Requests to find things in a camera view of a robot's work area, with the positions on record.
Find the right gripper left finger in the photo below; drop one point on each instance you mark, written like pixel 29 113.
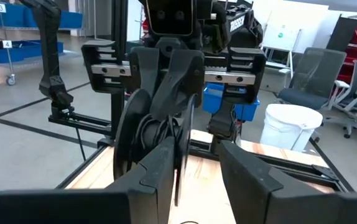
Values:
pixel 72 207

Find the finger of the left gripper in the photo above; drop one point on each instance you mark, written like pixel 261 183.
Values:
pixel 144 68
pixel 181 84

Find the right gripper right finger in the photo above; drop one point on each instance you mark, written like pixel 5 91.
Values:
pixel 290 207

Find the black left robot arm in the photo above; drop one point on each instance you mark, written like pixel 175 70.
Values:
pixel 243 21

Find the blue plastic crate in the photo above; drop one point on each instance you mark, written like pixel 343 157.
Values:
pixel 212 99

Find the blue shelf bin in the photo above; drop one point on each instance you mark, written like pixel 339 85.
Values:
pixel 69 20
pixel 10 15
pixel 26 51

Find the white bagged bin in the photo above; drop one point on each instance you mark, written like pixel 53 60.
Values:
pixel 290 127

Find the whiteboard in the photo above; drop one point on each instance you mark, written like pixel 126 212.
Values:
pixel 290 28

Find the black mesh office chair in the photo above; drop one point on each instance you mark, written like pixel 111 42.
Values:
pixel 315 74

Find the black aluminium table frame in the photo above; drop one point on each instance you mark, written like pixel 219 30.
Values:
pixel 117 102

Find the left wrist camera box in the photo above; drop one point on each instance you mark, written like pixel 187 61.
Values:
pixel 170 15

